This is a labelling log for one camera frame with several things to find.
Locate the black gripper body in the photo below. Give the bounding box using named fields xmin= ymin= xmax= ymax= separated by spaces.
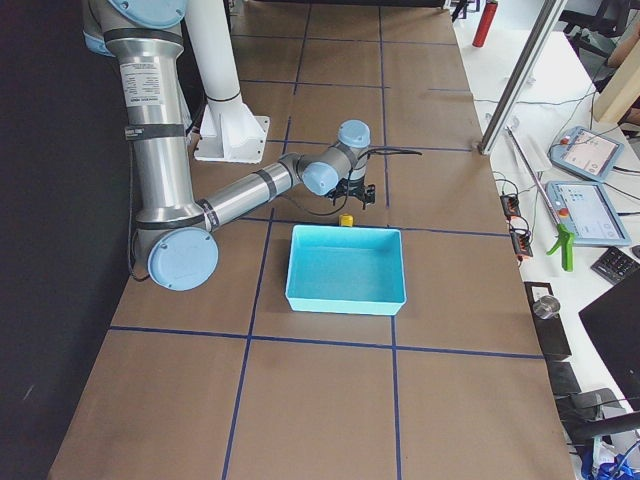
xmin=329 ymin=179 xmax=376 ymax=200

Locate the yellow beetle toy car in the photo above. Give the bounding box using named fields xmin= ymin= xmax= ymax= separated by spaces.
xmin=339 ymin=214 xmax=354 ymax=227

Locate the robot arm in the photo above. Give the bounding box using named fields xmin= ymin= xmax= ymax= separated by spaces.
xmin=82 ymin=1 xmax=375 ymax=291

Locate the light blue plastic bin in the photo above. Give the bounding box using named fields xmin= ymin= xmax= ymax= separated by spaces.
xmin=285 ymin=225 xmax=407 ymax=316

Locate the black power strip left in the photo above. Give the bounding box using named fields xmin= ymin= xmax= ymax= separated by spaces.
xmin=500 ymin=193 xmax=521 ymax=220

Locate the black power strip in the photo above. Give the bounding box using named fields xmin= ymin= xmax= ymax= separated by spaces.
xmin=500 ymin=193 xmax=521 ymax=220
xmin=509 ymin=228 xmax=533 ymax=260

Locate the black power strip right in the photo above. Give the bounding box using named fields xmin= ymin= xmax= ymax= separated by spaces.
xmin=509 ymin=228 xmax=533 ymax=260

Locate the green plastic clamp tool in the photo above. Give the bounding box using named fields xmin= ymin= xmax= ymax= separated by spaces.
xmin=546 ymin=223 xmax=575 ymax=272

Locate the silver metal cup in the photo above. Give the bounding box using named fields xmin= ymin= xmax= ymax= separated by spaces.
xmin=532 ymin=295 xmax=561 ymax=320

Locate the teach pendant far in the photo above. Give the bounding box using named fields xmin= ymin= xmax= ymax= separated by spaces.
xmin=548 ymin=126 xmax=624 ymax=182

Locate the teach pendant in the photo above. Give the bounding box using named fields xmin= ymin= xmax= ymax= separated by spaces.
xmin=548 ymin=126 xmax=624 ymax=182
xmin=545 ymin=181 xmax=631 ymax=247

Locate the teach pendant near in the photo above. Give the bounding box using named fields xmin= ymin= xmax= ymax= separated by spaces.
xmin=545 ymin=181 xmax=631 ymax=247

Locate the red cylinder canister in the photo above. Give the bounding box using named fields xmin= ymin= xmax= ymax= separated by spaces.
xmin=472 ymin=0 xmax=499 ymax=48

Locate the black keyboard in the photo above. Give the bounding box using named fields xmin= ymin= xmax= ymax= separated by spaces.
xmin=591 ymin=247 xmax=639 ymax=285

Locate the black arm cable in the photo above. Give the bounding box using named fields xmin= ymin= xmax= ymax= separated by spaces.
xmin=279 ymin=146 xmax=424 ymax=217

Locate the white camera stand base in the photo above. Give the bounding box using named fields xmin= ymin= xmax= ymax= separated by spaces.
xmin=185 ymin=0 xmax=270 ymax=164

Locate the aluminium frame post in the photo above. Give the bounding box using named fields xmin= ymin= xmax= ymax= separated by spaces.
xmin=478 ymin=0 xmax=566 ymax=155

